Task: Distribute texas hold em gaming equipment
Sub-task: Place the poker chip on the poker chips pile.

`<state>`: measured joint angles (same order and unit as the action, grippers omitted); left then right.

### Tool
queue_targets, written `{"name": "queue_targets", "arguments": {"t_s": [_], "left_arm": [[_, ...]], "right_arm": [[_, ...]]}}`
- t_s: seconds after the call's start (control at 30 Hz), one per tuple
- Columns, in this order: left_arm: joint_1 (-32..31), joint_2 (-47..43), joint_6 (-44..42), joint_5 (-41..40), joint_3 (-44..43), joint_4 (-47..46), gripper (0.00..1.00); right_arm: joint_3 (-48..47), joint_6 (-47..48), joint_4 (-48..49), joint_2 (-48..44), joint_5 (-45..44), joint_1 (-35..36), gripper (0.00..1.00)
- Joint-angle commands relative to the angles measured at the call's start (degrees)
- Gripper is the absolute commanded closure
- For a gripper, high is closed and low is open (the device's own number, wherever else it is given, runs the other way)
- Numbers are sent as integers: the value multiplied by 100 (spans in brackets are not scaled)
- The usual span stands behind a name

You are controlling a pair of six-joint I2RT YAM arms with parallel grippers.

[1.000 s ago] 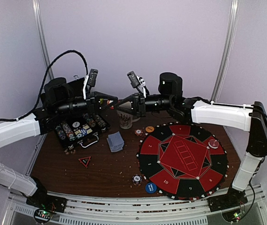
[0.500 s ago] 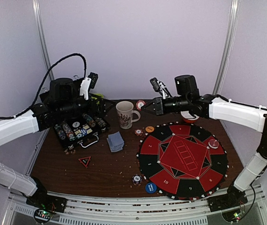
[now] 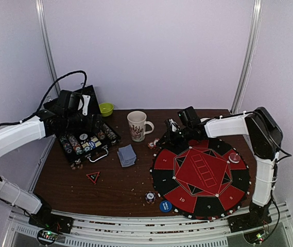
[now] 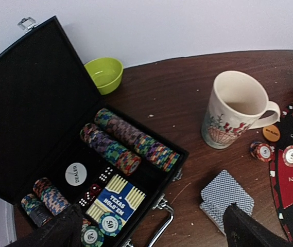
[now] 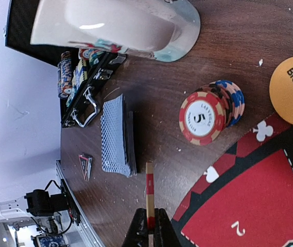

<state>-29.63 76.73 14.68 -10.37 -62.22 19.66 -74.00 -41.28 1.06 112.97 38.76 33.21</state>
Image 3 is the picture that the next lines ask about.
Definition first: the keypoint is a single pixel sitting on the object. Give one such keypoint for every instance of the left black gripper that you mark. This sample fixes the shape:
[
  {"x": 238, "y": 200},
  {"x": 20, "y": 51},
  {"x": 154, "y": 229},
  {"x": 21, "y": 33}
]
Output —
[{"x": 89, "y": 126}]

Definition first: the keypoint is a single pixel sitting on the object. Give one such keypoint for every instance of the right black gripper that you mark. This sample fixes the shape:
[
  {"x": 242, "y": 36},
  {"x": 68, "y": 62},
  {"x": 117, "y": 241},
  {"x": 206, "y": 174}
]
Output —
[{"x": 170, "y": 135}]

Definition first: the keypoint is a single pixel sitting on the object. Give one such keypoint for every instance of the stack of poker chips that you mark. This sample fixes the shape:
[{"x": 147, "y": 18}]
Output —
[{"x": 153, "y": 144}]

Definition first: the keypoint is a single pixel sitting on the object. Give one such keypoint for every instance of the blue playing card deck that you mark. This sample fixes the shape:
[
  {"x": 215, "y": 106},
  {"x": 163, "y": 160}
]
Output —
[{"x": 127, "y": 156}]

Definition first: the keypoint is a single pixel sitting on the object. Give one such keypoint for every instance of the clear red round button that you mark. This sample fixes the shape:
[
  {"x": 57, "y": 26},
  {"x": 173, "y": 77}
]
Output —
[{"x": 234, "y": 158}]

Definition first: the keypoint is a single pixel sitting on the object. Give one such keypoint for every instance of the red triangular chip holder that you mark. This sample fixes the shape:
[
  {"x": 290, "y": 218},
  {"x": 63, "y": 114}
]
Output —
[{"x": 93, "y": 177}]

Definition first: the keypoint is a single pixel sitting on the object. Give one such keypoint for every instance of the blue small blind button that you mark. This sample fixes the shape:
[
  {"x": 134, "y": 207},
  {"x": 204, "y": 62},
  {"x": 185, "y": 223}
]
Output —
[{"x": 165, "y": 206}]

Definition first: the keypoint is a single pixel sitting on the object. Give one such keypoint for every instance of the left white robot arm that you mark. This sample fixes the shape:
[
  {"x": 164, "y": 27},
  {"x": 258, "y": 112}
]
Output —
[{"x": 13, "y": 135}]

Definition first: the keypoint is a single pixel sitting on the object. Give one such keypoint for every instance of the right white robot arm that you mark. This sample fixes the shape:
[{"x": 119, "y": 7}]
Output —
[{"x": 265, "y": 137}]

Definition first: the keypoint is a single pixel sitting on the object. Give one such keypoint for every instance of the white dealer button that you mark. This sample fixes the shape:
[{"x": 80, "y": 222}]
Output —
[{"x": 83, "y": 136}]

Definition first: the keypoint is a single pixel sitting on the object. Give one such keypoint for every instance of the black poker chip case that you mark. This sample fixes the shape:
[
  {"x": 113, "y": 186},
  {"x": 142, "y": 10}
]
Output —
[{"x": 89, "y": 133}]

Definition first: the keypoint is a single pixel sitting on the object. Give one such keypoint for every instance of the green plastic bowl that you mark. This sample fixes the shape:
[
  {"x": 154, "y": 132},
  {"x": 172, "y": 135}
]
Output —
[{"x": 106, "y": 109}]

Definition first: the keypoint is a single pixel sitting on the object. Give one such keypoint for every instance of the front left chip row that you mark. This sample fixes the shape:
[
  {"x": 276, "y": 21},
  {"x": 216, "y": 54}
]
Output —
[{"x": 66, "y": 144}]

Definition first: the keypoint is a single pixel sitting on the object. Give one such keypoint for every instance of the left poker chip row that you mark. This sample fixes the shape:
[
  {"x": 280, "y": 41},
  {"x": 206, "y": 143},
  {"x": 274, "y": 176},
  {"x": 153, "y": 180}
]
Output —
[{"x": 101, "y": 135}]

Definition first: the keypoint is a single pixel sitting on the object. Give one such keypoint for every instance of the poker chip row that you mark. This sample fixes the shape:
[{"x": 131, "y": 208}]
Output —
[
  {"x": 108, "y": 132},
  {"x": 101, "y": 135}
]

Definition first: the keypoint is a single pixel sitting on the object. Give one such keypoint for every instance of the small card decks in case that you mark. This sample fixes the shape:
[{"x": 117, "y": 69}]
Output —
[{"x": 90, "y": 144}]

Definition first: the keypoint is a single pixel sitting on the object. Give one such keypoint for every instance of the front right chip row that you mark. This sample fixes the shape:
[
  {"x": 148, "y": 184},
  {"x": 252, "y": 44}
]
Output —
[{"x": 74, "y": 143}]

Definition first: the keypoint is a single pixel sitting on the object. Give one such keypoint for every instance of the white floral ceramic mug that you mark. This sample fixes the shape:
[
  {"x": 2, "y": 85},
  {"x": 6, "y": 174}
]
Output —
[{"x": 139, "y": 126}]

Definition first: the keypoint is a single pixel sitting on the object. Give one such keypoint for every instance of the right poker chip row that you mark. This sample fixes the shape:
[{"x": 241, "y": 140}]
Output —
[{"x": 108, "y": 132}]

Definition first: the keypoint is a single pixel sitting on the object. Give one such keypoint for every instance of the round red black poker mat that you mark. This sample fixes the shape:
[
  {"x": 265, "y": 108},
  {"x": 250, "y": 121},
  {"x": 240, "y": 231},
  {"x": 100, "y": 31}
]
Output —
[{"x": 199, "y": 181}]

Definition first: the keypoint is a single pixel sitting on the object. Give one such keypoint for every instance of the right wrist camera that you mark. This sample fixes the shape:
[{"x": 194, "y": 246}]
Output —
[{"x": 172, "y": 125}]

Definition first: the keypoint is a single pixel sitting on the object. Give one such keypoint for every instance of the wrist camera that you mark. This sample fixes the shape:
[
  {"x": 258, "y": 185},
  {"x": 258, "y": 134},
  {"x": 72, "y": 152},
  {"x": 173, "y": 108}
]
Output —
[
  {"x": 172, "y": 125},
  {"x": 84, "y": 104}
]

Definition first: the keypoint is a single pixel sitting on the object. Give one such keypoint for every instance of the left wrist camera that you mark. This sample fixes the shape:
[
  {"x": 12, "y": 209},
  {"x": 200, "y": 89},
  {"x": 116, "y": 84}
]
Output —
[{"x": 84, "y": 104}]

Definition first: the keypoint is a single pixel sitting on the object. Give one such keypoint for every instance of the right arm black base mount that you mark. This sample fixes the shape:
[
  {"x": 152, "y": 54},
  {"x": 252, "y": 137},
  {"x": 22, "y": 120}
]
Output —
[{"x": 249, "y": 220}]

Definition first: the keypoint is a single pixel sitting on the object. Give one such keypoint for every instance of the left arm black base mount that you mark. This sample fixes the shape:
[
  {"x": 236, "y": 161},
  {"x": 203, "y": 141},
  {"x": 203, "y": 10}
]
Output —
[{"x": 53, "y": 222}]

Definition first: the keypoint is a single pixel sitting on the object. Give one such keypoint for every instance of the left aluminium frame post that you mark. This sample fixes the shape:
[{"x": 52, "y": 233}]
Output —
[{"x": 45, "y": 39}]

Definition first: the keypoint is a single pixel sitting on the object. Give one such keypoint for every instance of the aluminium frame post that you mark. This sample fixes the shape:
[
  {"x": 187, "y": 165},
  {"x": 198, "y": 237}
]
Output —
[
  {"x": 250, "y": 50},
  {"x": 45, "y": 39}
]

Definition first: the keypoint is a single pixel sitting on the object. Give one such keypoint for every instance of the aluminium front rail base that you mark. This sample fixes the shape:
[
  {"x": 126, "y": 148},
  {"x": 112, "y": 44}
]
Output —
[{"x": 91, "y": 230}]

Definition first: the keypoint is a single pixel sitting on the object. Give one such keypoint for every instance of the right aluminium frame post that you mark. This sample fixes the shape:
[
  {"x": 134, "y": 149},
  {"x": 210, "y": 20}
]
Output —
[{"x": 250, "y": 50}]

